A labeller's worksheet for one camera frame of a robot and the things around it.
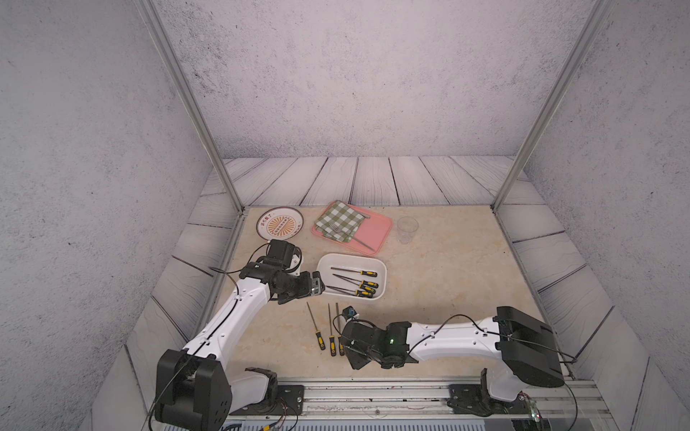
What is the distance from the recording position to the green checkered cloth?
113 cm

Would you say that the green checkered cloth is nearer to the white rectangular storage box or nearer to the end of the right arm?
the white rectangular storage box

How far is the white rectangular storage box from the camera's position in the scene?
95 centimetres

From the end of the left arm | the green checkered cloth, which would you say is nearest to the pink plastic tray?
the green checkered cloth

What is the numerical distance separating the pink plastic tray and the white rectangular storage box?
0.07 m

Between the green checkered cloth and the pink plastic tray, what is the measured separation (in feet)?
0.04

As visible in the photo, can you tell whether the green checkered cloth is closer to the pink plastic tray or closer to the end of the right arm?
the pink plastic tray

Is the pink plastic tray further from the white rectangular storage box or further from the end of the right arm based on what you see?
the end of the right arm

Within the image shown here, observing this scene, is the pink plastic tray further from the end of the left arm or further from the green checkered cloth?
the end of the left arm

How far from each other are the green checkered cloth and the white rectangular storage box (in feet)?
0.41

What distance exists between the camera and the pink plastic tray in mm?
1099

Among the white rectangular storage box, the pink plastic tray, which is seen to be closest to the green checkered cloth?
the pink plastic tray

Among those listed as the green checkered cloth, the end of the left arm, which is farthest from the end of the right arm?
the green checkered cloth

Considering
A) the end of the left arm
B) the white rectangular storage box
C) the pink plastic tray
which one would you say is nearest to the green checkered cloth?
the pink plastic tray
